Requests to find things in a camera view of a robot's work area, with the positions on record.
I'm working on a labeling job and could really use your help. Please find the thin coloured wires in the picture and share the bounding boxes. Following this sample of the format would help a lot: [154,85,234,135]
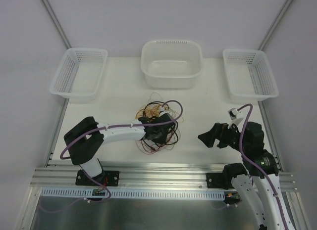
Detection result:
[134,92,184,154]

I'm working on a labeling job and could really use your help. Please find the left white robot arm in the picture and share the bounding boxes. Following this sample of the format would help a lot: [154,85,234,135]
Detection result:
[64,113,177,186]

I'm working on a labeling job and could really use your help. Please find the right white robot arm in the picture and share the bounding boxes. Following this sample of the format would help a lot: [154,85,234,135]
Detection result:
[198,122,294,230]

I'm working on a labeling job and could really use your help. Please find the right white perforated basket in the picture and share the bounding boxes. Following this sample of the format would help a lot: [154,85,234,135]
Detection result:
[222,49,279,102]

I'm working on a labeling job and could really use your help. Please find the white perforated basket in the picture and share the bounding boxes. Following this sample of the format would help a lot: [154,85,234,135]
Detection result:
[49,47,108,102]
[222,49,279,102]

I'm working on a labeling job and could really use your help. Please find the white centre plastic tub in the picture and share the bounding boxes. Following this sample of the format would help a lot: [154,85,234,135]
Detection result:
[140,40,203,89]

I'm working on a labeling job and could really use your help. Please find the left white perforated basket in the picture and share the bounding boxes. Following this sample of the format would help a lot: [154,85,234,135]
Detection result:
[49,47,108,102]

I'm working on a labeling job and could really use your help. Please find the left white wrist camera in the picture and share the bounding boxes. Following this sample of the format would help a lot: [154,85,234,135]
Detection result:
[159,103,170,116]

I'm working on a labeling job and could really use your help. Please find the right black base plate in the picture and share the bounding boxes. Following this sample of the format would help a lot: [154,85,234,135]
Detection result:
[206,173,237,190]

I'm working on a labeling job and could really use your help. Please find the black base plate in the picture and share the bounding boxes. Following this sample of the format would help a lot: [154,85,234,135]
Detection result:
[206,173,237,190]
[75,170,120,186]

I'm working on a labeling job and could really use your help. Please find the aluminium mounting rail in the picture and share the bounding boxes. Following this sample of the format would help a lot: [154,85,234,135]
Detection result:
[29,163,297,192]

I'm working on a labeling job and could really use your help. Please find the white slotted cable duct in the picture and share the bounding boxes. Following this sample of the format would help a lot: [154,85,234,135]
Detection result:
[41,187,225,201]

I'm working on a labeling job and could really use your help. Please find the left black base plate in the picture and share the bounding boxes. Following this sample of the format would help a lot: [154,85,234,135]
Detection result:
[75,170,120,186]

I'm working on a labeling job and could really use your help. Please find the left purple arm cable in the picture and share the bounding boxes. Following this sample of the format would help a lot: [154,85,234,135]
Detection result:
[60,100,184,161]

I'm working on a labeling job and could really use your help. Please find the left aluminium frame post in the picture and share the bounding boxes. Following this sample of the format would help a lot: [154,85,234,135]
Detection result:
[40,0,71,49]

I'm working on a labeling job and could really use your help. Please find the aluminium frame post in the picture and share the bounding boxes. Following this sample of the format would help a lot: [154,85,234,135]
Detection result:
[258,0,295,51]
[40,0,71,49]

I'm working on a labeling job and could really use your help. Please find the right aluminium frame post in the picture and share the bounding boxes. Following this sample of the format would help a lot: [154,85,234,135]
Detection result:
[258,0,295,51]

